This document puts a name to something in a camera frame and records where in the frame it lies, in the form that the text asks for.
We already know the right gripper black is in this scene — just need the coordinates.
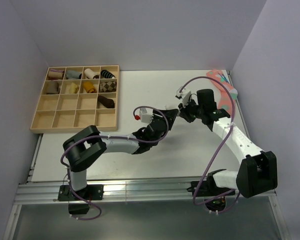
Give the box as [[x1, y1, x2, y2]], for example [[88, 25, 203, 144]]
[[178, 97, 204, 123]]

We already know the white sock pair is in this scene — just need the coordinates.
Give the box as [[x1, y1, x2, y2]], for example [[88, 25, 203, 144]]
[[164, 104, 178, 110]]

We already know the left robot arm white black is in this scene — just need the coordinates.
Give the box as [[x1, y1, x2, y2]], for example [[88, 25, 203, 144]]
[[60, 108, 179, 200]]

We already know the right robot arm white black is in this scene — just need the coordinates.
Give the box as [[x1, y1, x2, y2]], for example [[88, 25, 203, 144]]
[[176, 87, 278, 198]]

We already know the pink patterned sock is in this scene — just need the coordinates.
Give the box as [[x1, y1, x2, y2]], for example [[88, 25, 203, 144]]
[[206, 69, 238, 116]]

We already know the dark brown rolled sock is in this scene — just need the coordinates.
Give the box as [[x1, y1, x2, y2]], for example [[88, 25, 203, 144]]
[[97, 95, 115, 109]]

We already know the checkered brown rolled sock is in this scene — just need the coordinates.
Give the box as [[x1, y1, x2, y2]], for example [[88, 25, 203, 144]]
[[99, 81, 117, 93]]

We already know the black white striped rolled sock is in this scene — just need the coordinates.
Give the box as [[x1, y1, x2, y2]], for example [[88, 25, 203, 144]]
[[100, 69, 116, 79]]

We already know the mustard orange rolled sock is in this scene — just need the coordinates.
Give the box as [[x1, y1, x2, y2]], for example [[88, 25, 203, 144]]
[[83, 81, 97, 94]]

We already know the white brown rolled sock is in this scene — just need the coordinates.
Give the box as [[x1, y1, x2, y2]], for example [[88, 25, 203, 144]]
[[84, 68, 99, 79]]

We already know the wooden compartment tray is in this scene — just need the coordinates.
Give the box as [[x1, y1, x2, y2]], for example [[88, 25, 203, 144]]
[[30, 65, 120, 134]]

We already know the pale yellow rolled sock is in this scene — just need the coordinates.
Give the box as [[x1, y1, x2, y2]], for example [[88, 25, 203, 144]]
[[69, 82, 80, 94]]

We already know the grey blue rolled sock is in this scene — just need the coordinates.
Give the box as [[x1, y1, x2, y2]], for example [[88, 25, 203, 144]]
[[65, 70, 82, 80]]

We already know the brown grey rolled sock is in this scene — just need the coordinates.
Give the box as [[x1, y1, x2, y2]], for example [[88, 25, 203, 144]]
[[46, 81, 60, 95]]

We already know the beige rolled sock purple band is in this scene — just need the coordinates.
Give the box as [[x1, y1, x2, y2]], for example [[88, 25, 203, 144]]
[[47, 69, 65, 80]]

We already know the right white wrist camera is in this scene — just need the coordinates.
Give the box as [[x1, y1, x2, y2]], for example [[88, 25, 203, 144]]
[[175, 86, 192, 108]]

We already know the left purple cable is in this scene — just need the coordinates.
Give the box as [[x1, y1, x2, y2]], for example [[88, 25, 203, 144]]
[[59, 106, 170, 222]]

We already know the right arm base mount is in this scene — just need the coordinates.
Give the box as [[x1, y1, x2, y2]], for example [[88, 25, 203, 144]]
[[186, 180, 235, 212]]

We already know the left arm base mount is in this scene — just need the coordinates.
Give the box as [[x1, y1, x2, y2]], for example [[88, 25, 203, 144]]
[[57, 184, 104, 216]]

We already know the aluminium rail frame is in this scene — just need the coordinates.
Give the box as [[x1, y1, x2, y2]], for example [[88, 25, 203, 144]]
[[4, 69, 292, 240]]

